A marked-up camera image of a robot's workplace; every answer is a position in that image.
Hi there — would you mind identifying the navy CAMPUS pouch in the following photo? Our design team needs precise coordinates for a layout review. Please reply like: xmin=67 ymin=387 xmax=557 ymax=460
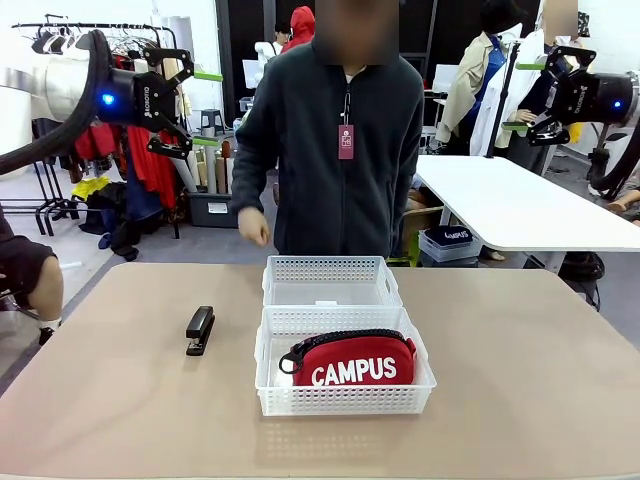
xmin=436 ymin=225 xmax=474 ymax=247

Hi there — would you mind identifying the white basket with taller walls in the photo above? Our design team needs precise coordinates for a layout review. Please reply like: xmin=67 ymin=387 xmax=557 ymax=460
xmin=254 ymin=305 xmax=438 ymax=418

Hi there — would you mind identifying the clear plastic storage box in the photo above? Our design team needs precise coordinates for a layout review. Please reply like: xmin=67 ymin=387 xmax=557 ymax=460
xmin=418 ymin=225 xmax=484 ymax=265

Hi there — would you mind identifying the person's right forearm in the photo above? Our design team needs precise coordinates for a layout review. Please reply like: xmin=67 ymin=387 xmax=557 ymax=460
xmin=230 ymin=144 xmax=281 ymax=215

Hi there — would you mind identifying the red hanging dress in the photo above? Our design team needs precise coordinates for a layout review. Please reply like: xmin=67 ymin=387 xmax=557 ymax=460
xmin=126 ymin=124 xmax=180 ymax=212

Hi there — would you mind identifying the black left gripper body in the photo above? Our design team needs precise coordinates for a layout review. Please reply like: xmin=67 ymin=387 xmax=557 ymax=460
xmin=97 ymin=68 xmax=177 ymax=131

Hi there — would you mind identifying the brown cardboard tube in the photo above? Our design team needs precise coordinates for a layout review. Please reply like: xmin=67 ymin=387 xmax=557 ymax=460
xmin=215 ymin=151 xmax=229 ymax=196

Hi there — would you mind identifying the person in red hood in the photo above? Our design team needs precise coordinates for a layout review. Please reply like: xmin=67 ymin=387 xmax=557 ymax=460
xmin=280 ymin=5 xmax=317 ymax=54

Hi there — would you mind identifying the red tag on jacket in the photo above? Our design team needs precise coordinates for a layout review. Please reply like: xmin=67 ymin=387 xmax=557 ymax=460
xmin=337 ymin=124 xmax=356 ymax=161

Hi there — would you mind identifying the black bag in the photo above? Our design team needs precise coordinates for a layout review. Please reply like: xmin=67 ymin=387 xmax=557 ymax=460
xmin=558 ymin=250 xmax=607 ymax=297

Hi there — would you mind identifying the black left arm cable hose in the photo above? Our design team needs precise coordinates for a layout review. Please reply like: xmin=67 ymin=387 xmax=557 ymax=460
xmin=0 ymin=28 xmax=114 ymax=176

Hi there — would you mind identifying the red CAMPUS pencil case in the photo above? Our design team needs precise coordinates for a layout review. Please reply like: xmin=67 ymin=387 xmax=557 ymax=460
xmin=278 ymin=327 xmax=419 ymax=388

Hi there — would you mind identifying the black stapler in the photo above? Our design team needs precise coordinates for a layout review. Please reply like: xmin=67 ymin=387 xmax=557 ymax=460
xmin=185 ymin=305 xmax=217 ymax=358

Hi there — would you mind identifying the green plastic crate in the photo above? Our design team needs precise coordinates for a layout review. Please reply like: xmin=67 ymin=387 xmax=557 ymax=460
xmin=386 ymin=230 xmax=422 ymax=267

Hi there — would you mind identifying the white table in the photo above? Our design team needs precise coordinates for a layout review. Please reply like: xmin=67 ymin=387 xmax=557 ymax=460
xmin=414 ymin=153 xmax=640 ymax=275

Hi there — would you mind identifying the background person in white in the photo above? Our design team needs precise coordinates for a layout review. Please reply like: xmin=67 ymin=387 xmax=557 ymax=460
xmin=538 ymin=0 xmax=592 ymax=52

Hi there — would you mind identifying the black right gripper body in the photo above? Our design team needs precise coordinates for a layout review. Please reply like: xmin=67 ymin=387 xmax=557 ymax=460
xmin=559 ymin=72 xmax=637 ymax=127

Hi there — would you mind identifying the yellow garment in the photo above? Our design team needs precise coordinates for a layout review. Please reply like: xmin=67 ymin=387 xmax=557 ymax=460
xmin=70 ymin=175 xmax=112 ymax=200

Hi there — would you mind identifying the black stool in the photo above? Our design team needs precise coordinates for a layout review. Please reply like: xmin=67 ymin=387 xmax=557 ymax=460
xmin=199 ymin=107 xmax=225 ymax=138

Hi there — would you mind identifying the white basket with shorter walls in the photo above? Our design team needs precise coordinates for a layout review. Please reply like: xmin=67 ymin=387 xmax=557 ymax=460
xmin=261 ymin=255 xmax=405 ymax=309

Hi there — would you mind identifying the person's right hand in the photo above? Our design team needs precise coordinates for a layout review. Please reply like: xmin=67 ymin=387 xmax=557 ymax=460
xmin=237 ymin=205 xmax=272 ymax=248

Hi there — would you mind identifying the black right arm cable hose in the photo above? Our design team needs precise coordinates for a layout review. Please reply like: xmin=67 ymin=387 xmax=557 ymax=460
xmin=586 ymin=124 xmax=640 ymax=199

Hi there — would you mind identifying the mannequin with beige coat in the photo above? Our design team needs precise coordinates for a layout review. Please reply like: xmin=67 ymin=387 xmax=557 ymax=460
xmin=434 ymin=0 xmax=532 ymax=157

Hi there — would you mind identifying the grey storage bin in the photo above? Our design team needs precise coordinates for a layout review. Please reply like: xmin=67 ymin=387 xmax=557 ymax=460
xmin=186 ymin=191 xmax=239 ymax=230

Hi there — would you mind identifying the white rolled tube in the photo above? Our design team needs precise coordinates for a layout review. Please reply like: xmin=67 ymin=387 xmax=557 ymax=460
xmin=177 ymin=148 xmax=200 ymax=194

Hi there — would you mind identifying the black clothes rack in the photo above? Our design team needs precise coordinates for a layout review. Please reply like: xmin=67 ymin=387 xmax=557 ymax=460
xmin=11 ymin=13 xmax=182 ymax=240

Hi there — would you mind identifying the person in dark fleece jacket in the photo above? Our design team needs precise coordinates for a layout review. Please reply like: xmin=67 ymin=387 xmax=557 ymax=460
xmin=230 ymin=0 xmax=427 ymax=259

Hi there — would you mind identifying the seated person with bare leg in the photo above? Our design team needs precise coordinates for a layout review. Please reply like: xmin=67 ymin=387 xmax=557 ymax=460
xmin=0 ymin=204 xmax=66 ymax=347

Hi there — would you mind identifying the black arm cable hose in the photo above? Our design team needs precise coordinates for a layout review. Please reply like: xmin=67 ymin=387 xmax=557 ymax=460
xmin=586 ymin=124 xmax=640 ymax=199
xmin=0 ymin=28 xmax=114 ymax=176

